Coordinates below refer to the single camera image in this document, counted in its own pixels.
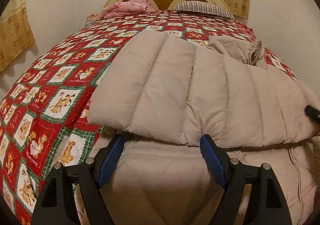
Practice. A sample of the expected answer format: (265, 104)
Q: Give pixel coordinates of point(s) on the beige curtain at left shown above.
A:
(15, 31)

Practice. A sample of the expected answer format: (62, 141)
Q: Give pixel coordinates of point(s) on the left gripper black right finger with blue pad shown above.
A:
(267, 203)

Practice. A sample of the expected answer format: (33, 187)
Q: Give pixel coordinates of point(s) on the red patchwork bear bedspread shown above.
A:
(44, 114)

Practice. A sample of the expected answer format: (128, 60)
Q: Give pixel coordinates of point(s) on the beige quilted down jacket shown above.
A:
(166, 93)

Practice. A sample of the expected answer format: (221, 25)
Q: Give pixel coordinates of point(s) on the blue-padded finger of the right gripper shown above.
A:
(312, 113)

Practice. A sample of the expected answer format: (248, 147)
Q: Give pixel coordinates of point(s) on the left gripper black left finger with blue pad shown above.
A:
(56, 203)

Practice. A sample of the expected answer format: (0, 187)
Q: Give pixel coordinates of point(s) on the striped pillow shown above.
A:
(200, 7)

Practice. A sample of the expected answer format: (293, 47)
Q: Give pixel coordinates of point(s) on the pink folded blanket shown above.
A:
(123, 9)

